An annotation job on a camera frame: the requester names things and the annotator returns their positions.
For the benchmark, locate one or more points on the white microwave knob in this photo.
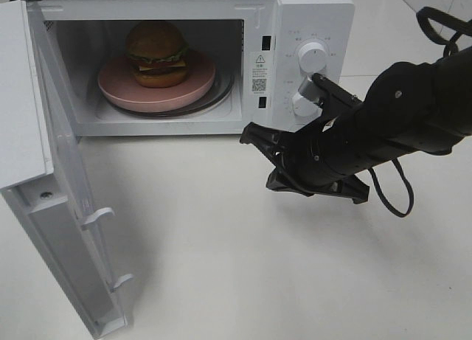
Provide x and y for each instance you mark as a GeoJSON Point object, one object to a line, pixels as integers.
{"type": "Point", "coordinates": [312, 56]}
{"type": "Point", "coordinates": [303, 107]}

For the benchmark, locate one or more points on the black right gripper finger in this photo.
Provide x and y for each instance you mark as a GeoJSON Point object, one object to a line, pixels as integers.
{"type": "Point", "coordinates": [350, 187]}
{"type": "Point", "coordinates": [268, 141]}

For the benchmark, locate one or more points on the white microwave door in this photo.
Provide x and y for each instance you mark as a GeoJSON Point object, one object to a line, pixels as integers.
{"type": "Point", "coordinates": [43, 179]}

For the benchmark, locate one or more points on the toy burger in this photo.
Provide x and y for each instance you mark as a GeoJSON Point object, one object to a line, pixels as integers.
{"type": "Point", "coordinates": [156, 52]}

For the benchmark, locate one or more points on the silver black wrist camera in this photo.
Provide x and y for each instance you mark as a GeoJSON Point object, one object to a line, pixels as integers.
{"type": "Point", "coordinates": [311, 92]}

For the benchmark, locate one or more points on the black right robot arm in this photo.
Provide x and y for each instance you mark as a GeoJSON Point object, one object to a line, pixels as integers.
{"type": "Point", "coordinates": [408, 108]}

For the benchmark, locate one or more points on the pink round plate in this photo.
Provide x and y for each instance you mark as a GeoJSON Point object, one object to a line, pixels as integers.
{"type": "Point", "coordinates": [118, 69]}

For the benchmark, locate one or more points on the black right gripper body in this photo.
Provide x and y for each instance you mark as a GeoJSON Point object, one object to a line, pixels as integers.
{"type": "Point", "coordinates": [303, 159]}

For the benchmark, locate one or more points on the glass microwave turntable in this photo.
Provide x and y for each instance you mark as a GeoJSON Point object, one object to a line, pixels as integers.
{"type": "Point", "coordinates": [221, 93]}

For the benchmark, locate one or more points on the white microwave oven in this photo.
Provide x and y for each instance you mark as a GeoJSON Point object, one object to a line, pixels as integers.
{"type": "Point", "coordinates": [255, 41]}

